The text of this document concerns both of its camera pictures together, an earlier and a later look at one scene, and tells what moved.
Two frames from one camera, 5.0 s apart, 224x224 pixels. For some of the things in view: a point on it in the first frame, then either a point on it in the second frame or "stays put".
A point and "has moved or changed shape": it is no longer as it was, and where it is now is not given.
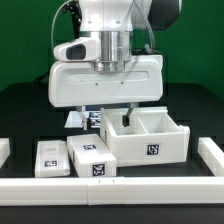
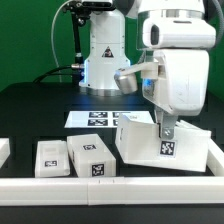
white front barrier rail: [112, 191] stays put
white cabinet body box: [152, 136] has moved or changed shape
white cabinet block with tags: [90, 156] stays put
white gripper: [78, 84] -> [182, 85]
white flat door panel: [52, 159] stays put
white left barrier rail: [4, 150] stays put
